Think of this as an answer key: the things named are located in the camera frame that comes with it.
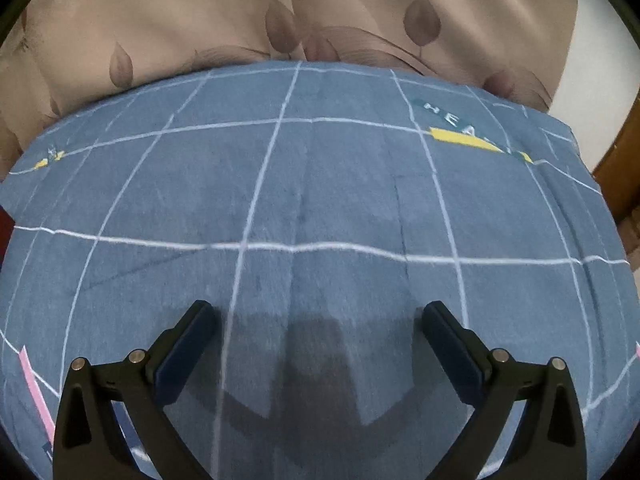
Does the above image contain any beige leaf print curtain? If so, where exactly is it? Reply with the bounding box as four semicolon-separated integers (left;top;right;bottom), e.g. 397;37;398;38
0;0;581;181

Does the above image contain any brown wooden door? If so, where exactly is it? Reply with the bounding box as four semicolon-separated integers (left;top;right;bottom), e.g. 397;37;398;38
592;120;640;226

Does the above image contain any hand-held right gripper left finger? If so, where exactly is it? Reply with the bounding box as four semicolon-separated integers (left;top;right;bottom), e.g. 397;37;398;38
52;300;217;480

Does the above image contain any blue checked blanket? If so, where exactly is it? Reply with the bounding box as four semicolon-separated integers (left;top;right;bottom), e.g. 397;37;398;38
0;60;640;480

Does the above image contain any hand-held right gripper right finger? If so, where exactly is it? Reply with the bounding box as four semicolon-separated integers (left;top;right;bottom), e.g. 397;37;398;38
421;301;587;480

